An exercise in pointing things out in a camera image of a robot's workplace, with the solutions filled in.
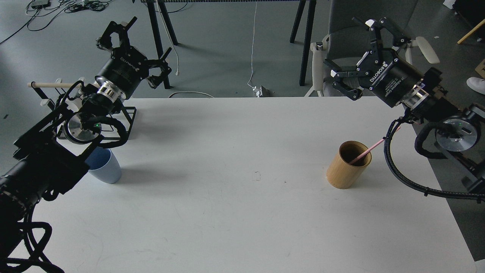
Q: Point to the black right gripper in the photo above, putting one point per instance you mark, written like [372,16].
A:
[396,81]

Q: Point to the pink chopstick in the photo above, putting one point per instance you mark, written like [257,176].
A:
[363,154]

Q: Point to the grey office chair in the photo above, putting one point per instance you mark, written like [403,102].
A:
[349,35]

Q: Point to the black table legs right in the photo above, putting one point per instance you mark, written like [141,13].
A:
[307,34]

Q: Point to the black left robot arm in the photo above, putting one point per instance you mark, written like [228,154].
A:
[52,156]

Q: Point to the bamboo cylinder holder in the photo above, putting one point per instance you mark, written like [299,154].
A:
[341,173]

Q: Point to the white shoe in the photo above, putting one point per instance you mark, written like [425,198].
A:
[476,84]

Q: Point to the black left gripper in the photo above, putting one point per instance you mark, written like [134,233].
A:
[121,72]

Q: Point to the light blue cup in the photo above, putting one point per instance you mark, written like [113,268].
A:
[104,166]

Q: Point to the white power adapter on floor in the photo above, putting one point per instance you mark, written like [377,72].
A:
[261,92]

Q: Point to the wooden stick top right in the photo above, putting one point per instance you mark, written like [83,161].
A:
[471,32]

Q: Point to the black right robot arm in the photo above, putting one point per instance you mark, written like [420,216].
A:
[448,132]

